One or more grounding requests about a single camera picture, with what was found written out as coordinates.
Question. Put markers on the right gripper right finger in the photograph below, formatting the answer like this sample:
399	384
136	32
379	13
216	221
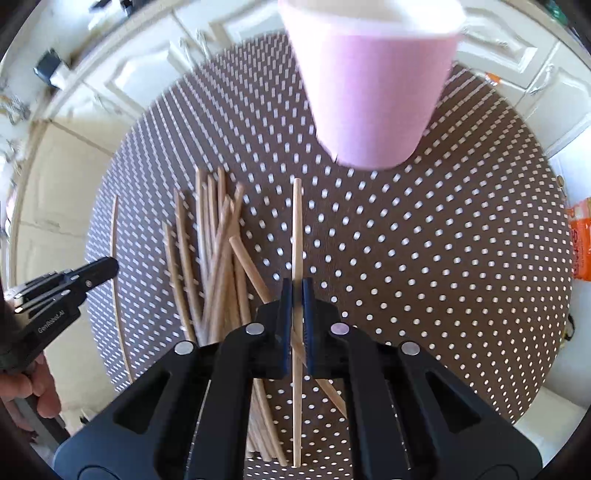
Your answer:
337	350

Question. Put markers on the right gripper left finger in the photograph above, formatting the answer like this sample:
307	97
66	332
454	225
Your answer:
258	350

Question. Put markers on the pink cup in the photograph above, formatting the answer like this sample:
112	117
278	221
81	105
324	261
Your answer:
373	72

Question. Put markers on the left hand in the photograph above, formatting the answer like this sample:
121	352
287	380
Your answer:
37	381

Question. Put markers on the wooden chopstick pile centre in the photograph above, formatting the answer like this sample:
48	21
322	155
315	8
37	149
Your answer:
216	288

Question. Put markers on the diagonal wooden chopstick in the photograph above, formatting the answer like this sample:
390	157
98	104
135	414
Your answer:
259	285

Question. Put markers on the wooden chopstick left curved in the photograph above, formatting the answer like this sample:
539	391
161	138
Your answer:
176	284

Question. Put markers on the lone chopstick at table edge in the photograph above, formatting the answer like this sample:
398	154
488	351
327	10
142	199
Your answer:
115	296

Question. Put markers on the brown polka dot tablecloth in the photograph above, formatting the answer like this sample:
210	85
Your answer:
464	249

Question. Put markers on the orange snack package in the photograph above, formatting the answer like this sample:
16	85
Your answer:
579	218

